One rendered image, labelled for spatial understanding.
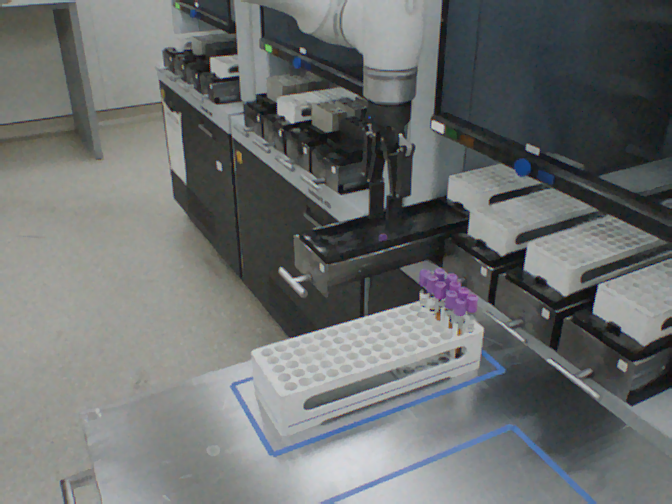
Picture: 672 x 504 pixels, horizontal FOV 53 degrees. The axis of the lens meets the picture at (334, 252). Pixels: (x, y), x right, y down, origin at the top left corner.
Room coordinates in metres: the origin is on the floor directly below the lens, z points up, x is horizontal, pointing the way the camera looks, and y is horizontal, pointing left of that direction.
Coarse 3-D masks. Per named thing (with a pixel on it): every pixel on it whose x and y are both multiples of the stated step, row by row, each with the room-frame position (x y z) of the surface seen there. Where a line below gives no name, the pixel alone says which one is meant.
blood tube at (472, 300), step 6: (474, 294) 0.74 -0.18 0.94; (468, 300) 0.73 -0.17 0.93; (474, 300) 0.72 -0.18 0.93; (468, 306) 0.73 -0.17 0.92; (474, 306) 0.72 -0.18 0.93; (468, 312) 0.73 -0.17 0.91; (474, 312) 0.73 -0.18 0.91; (468, 318) 0.73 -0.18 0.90; (474, 318) 0.73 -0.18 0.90; (468, 324) 0.73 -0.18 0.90; (468, 330) 0.73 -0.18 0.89; (462, 348) 0.73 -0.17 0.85
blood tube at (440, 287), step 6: (438, 282) 0.77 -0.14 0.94; (438, 288) 0.76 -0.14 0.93; (444, 288) 0.76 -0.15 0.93; (438, 294) 0.76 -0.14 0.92; (444, 294) 0.76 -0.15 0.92; (438, 300) 0.76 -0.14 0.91; (444, 300) 0.76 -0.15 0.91; (438, 306) 0.76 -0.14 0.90; (444, 306) 0.76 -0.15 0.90; (438, 312) 0.76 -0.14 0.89; (444, 312) 0.76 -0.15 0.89; (438, 318) 0.76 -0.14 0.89
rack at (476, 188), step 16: (464, 176) 1.31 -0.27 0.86; (480, 176) 1.31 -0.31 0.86; (496, 176) 1.32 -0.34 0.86; (512, 176) 1.31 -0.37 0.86; (448, 192) 1.30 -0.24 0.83; (464, 192) 1.26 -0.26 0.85; (480, 192) 1.22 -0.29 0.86; (496, 192) 1.24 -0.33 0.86; (512, 192) 1.35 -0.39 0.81; (528, 192) 1.34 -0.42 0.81
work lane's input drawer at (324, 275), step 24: (384, 216) 1.23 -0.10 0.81; (408, 216) 1.24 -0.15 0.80; (432, 216) 1.24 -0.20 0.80; (456, 216) 1.24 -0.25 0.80; (312, 240) 1.11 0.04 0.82; (336, 240) 1.14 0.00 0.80; (360, 240) 1.14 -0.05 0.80; (384, 240) 1.11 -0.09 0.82; (408, 240) 1.13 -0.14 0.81; (432, 240) 1.15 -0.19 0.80; (312, 264) 1.08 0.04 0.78; (336, 264) 1.04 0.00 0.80; (360, 264) 1.07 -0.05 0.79; (384, 264) 1.09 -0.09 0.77; (408, 264) 1.12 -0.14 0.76
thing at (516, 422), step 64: (192, 384) 0.70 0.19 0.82; (448, 384) 0.70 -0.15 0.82; (512, 384) 0.70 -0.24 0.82; (576, 384) 0.70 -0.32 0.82; (128, 448) 0.58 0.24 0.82; (192, 448) 0.58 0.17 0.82; (256, 448) 0.58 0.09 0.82; (320, 448) 0.58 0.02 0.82; (384, 448) 0.58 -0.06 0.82; (448, 448) 0.58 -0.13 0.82; (512, 448) 0.58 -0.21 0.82; (576, 448) 0.58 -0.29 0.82; (640, 448) 0.58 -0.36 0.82
